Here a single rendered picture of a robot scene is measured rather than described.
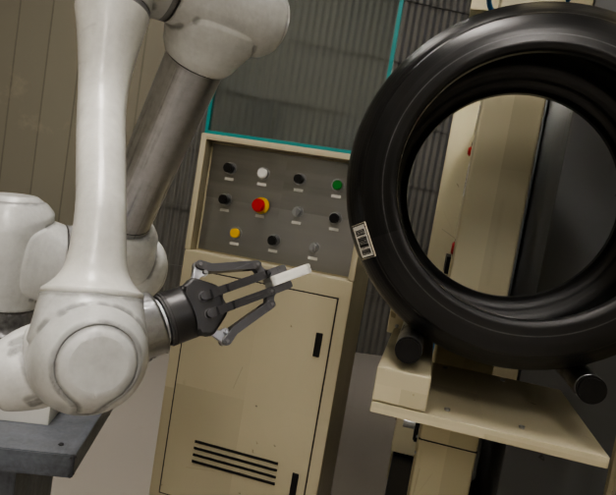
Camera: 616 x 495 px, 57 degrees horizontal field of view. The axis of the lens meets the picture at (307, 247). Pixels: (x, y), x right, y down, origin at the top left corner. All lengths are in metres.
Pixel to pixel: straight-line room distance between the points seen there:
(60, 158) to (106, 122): 3.78
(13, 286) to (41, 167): 3.40
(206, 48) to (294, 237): 0.93
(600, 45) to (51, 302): 0.81
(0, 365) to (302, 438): 1.22
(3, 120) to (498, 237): 3.91
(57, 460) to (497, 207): 0.98
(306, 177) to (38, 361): 1.30
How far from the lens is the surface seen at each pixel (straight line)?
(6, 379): 0.73
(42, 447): 1.06
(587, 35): 0.98
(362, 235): 0.94
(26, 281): 1.19
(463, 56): 0.95
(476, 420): 1.00
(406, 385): 0.96
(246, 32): 0.94
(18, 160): 4.61
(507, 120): 1.32
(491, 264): 1.30
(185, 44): 0.94
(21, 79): 4.66
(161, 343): 0.75
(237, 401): 1.84
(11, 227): 1.17
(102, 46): 0.83
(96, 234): 0.61
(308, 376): 1.75
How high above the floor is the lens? 1.11
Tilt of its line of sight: 5 degrees down
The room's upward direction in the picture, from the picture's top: 9 degrees clockwise
